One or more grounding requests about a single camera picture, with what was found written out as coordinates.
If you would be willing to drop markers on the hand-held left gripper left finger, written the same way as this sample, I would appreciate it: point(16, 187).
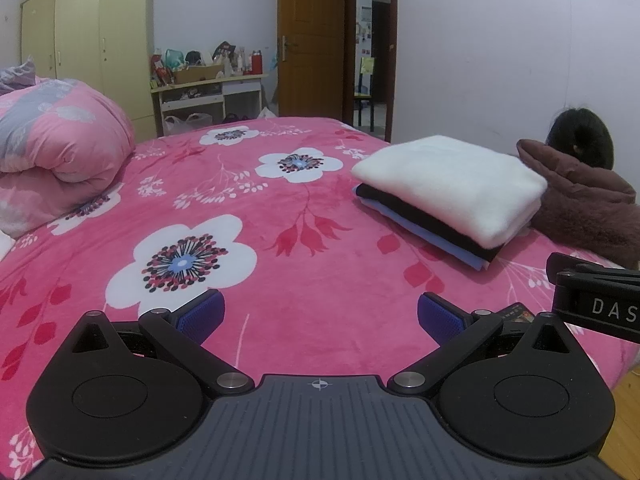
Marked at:
point(202, 312)

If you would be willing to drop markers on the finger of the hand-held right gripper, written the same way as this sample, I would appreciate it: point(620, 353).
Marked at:
point(557, 261)

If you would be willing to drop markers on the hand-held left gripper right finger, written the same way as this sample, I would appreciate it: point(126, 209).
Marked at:
point(440, 317)

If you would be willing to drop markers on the cream white sweater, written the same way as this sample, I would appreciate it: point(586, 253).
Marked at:
point(450, 185)

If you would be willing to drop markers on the brown jacket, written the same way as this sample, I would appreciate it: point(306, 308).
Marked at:
point(585, 200)

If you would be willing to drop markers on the dark smartphone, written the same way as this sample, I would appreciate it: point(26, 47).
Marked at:
point(515, 315)

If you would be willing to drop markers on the blue folded garment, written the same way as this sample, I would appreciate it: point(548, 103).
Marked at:
point(430, 240)

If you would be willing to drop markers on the black folded garment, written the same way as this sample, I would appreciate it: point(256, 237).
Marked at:
point(425, 221)

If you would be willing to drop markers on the pink floral blanket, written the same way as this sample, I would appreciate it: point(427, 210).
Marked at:
point(325, 285)

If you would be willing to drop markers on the white plastic bag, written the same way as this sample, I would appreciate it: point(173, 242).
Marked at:
point(187, 125)

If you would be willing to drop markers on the white garment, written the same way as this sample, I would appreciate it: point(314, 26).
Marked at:
point(5, 247)

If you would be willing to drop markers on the white shelf desk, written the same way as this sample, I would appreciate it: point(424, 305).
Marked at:
point(240, 95)

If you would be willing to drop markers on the pink grey rolled quilt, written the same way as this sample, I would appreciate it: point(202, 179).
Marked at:
point(60, 135)

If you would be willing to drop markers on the cardboard box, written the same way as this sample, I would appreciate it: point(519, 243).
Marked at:
point(197, 75)

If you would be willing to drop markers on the red bottle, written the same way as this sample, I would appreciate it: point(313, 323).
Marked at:
point(256, 62)

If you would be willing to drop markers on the yellow chair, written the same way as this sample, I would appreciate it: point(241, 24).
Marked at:
point(366, 67)

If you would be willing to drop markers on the pale yellow wardrobe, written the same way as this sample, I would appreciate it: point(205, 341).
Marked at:
point(100, 35)

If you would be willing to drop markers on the wooden door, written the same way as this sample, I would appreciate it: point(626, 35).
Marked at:
point(315, 35)

